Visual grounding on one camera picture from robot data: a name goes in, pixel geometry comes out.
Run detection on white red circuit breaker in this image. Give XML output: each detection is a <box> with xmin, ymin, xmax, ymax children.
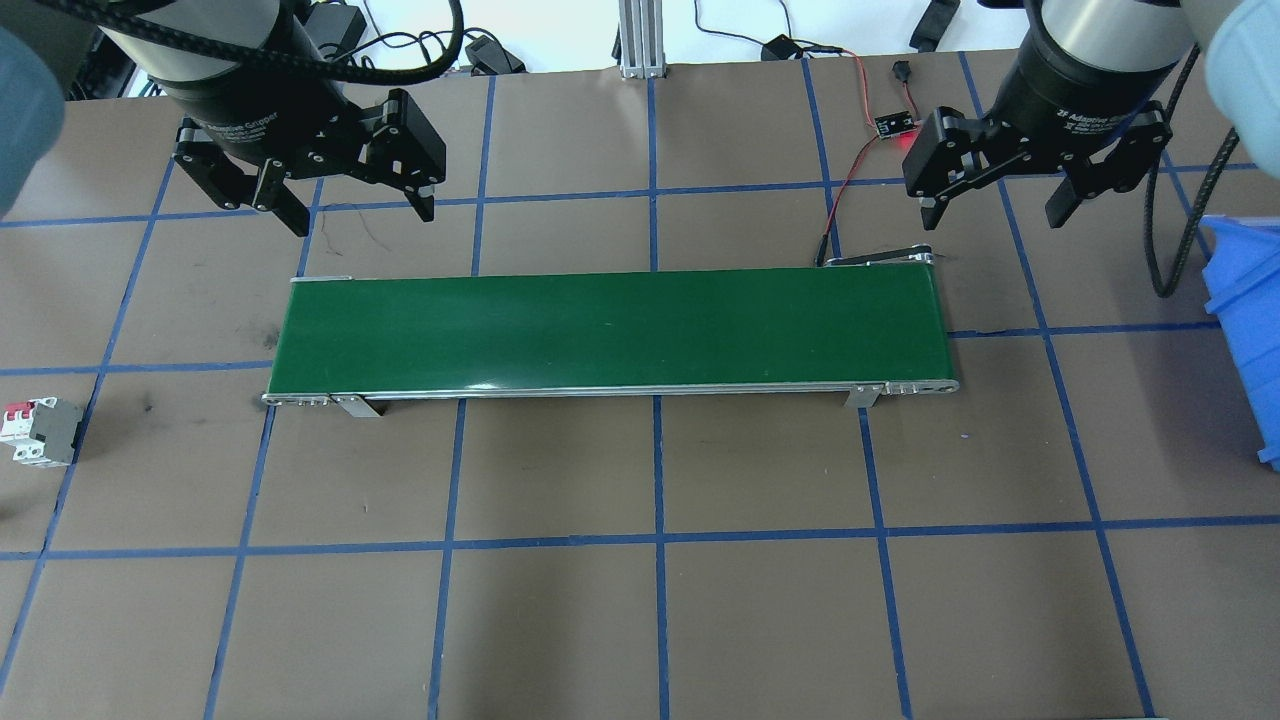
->
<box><xmin>0</xmin><ymin>397</ymin><xmax>87</xmax><ymax>468</ymax></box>

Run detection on blue plastic bin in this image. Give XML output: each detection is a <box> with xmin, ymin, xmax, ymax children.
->
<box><xmin>1198</xmin><ymin>213</ymin><xmax>1280</xmax><ymax>471</ymax></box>

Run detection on green conveyor belt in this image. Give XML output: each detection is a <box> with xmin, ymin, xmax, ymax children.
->
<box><xmin>262</xmin><ymin>245</ymin><xmax>961</xmax><ymax>419</ymax></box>

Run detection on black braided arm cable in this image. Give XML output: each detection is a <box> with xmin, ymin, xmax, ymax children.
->
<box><xmin>125</xmin><ymin>0</ymin><xmax>467</xmax><ymax>86</ymax></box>
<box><xmin>1143</xmin><ymin>45</ymin><xmax>1246</xmax><ymax>299</ymax></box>

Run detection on red black wire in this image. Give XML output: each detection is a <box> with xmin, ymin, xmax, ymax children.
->
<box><xmin>800</xmin><ymin>43</ymin><xmax>883</xmax><ymax>268</ymax></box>

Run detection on black plug adapter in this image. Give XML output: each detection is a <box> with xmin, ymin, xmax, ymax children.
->
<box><xmin>463</xmin><ymin>35</ymin><xmax>527</xmax><ymax>76</ymax></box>

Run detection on large black power adapter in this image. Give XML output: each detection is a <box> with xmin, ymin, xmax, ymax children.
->
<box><xmin>305</xmin><ymin>3</ymin><xmax>367</xmax><ymax>61</ymax></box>

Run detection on aluminium profile post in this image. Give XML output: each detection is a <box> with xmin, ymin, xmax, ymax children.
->
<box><xmin>617</xmin><ymin>0</ymin><xmax>668</xmax><ymax>80</ymax></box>

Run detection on black plastic bracket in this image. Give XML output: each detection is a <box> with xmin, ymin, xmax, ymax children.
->
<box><xmin>908</xmin><ymin>0</ymin><xmax>963</xmax><ymax>53</ymax></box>

